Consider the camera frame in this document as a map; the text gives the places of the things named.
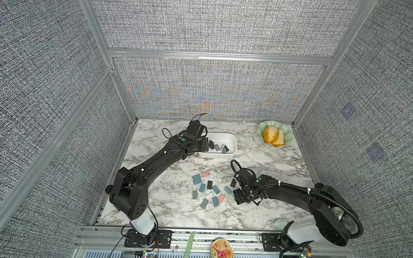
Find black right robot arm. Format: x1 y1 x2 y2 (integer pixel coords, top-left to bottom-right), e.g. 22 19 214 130
233 170 364 246

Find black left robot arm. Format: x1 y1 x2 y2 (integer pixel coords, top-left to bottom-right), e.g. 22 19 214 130
105 134 209 236

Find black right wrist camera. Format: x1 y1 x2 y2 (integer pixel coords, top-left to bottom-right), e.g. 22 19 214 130
236 168 257 187

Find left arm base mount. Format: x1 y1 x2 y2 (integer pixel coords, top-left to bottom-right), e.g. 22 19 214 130
124 229 173 250

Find round colourful tin lid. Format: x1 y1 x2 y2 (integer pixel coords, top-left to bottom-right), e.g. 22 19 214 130
210 238 235 258

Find bread pieces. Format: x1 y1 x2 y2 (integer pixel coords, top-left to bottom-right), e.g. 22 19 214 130
263 125 285 146

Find green scalloped plate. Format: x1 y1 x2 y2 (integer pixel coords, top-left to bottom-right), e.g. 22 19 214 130
257 120 294 148

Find black eraser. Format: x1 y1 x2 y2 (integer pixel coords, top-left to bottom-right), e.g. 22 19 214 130
209 140 215 150
207 180 213 189
230 179 237 188

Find pink eraser upper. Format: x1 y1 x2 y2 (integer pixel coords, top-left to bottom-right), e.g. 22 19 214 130
201 171 211 178

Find teal eraser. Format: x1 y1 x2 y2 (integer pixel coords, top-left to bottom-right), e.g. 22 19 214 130
212 196 219 207
193 179 202 185
212 185 221 195
223 186 233 195
199 183 206 193
192 174 201 180

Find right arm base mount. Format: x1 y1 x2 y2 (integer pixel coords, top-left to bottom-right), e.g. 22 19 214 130
258 232 296 252

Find teal eraser bottom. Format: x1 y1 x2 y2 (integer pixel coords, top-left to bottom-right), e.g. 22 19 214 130
212 196 219 207

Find white storage box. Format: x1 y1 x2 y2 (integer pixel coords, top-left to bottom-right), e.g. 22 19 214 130
198 132 238 159

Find green strip on rail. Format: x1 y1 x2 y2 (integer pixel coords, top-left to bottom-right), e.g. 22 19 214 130
183 232 196 258

